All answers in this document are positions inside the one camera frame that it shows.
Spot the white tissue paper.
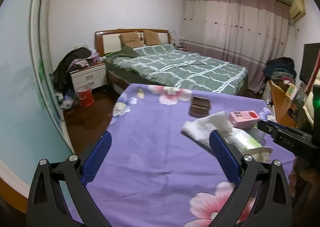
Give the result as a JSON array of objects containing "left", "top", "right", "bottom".
[{"left": 182, "top": 111, "right": 233, "bottom": 148}]

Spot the white paper dessert cup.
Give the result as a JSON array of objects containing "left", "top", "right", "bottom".
[{"left": 242, "top": 146, "right": 273, "bottom": 164}]

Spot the wooden sideboard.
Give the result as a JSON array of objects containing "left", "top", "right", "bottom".
[{"left": 267, "top": 81, "right": 296, "bottom": 127}]

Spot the cream puffer jacket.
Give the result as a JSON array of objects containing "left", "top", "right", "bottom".
[{"left": 302, "top": 71, "right": 320, "bottom": 127}]

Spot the green white drink bottle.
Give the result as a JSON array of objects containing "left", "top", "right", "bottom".
[{"left": 228, "top": 128, "right": 262, "bottom": 153}]

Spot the pink strawberry milk carton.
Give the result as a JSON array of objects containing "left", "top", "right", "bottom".
[{"left": 229, "top": 111, "right": 260, "bottom": 129}]

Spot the pile of dark clothes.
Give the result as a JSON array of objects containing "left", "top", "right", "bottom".
[{"left": 263, "top": 57, "right": 297, "bottom": 83}]

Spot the sliding wardrobe door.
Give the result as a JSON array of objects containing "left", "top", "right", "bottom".
[{"left": 1, "top": 0, "right": 73, "bottom": 197}]

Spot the black television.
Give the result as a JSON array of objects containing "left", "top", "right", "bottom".
[{"left": 299, "top": 43, "right": 320, "bottom": 85}]

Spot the brown plastic tray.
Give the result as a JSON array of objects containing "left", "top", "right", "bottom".
[{"left": 189, "top": 96, "right": 211, "bottom": 118}]

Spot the purple floral tablecloth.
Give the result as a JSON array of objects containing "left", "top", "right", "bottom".
[{"left": 64, "top": 83, "right": 297, "bottom": 227}]

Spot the red bucket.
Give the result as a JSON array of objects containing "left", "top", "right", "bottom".
[{"left": 76, "top": 85, "right": 94, "bottom": 107}]

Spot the pink white curtain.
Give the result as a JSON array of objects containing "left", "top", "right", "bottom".
[{"left": 180, "top": 0, "right": 290, "bottom": 92}]

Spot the black jacket on nightstand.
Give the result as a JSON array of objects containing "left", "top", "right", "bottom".
[{"left": 53, "top": 47, "right": 91, "bottom": 95}]

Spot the white nightstand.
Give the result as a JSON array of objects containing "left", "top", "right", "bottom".
[{"left": 70, "top": 62, "right": 107, "bottom": 92}]

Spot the green plaid bed quilt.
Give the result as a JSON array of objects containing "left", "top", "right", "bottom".
[{"left": 105, "top": 44, "right": 248, "bottom": 95}]

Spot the wooden bed headboard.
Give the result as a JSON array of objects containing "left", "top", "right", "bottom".
[{"left": 94, "top": 28, "right": 172, "bottom": 56}]

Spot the brown pillow right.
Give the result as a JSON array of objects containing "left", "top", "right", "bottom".
[{"left": 143, "top": 30, "right": 162, "bottom": 46}]

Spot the brown pillow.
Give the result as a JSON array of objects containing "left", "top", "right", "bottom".
[
  {"left": 143, "top": 30, "right": 162, "bottom": 46},
  {"left": 119, "top": 31, "right": 144, "bottom": 48}
]

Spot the brown pillow left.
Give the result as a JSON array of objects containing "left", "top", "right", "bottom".
[{"left": 119, "top": 31, "right": 144, "bottom": 48}]

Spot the wall air conditioner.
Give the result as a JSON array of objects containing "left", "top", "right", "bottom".
[{"left": 289, "top": 0, "right": 306, "bottom": 22}]

